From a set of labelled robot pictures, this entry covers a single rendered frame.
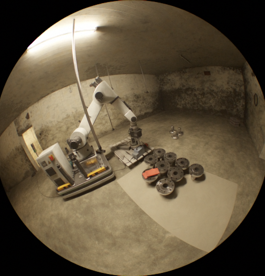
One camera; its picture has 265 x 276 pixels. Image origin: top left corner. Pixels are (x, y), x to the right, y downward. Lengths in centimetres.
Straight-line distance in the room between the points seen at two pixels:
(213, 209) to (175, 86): 641
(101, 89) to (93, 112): 50
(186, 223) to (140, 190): 92
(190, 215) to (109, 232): 113
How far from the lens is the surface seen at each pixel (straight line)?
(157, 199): 143
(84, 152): 168
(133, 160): 189
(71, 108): 421
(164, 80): 697
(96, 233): 159
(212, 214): 155
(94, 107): 169
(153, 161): 160
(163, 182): 129
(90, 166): 179
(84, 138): 149
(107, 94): 143
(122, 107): 152
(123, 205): 150
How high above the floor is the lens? 134
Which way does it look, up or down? 25 degrees down
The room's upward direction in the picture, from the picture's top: 14 degrees counter-clockwise
